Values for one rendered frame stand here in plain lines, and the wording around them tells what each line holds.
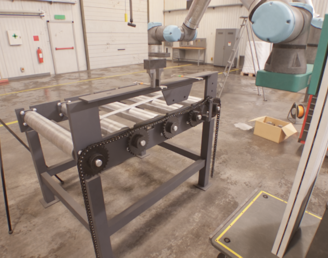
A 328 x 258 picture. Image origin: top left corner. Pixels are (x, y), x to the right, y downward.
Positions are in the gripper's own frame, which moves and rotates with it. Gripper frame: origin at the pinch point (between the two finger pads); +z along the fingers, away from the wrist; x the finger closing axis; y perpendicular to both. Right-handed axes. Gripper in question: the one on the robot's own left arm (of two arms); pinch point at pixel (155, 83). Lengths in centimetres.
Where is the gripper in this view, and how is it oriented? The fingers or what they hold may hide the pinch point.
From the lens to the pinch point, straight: 123.8
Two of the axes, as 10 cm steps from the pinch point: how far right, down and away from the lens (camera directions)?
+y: -7.4, -2.6, 6.2
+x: -6.7, 2.9, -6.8
